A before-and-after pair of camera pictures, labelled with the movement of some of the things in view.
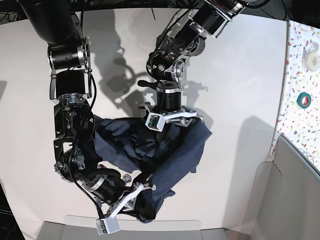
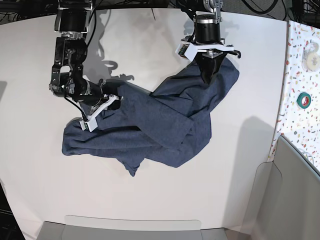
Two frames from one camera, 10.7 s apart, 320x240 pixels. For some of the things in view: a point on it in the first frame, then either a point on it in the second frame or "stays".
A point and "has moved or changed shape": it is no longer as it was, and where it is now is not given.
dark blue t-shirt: x=164 y=157 has moved or changed shape
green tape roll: x=308 y=99 stays
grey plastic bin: x=285 y=204 stays
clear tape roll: x=310 y=58 stays
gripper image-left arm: x=123 y=196 → x=102 y=95
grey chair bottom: x=84 y=227 stays
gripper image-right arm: x=182 y=116 → x=210 y=56
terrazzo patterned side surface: x=299 y=120 stays
